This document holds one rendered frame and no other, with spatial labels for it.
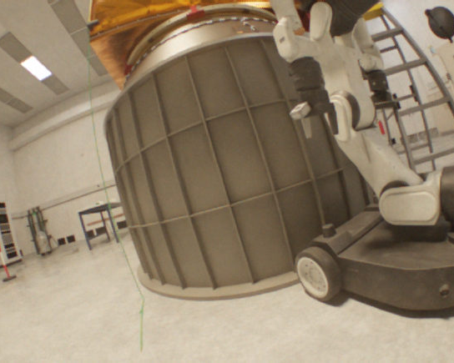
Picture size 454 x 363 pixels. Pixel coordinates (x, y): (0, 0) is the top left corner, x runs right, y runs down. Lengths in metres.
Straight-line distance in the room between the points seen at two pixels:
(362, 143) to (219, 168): 0.57
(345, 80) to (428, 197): 0.43
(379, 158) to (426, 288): 0.40
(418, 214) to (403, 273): 0.16
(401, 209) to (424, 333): 0.35
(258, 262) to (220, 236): 0.21
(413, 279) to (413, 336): 0.15
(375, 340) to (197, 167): 0.91
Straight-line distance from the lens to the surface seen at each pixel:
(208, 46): 1.08
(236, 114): 0.95
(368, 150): 0.73
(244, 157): 0.91
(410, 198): 0.65
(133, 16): 1.80
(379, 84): 0.95
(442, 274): 0.60
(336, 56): 0.77
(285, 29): 0.62
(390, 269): 0.61
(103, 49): 1.86
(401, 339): 0.64
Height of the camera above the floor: 0.49
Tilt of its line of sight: 1 degrees up
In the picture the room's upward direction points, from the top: 17 degrees counter-clockwise
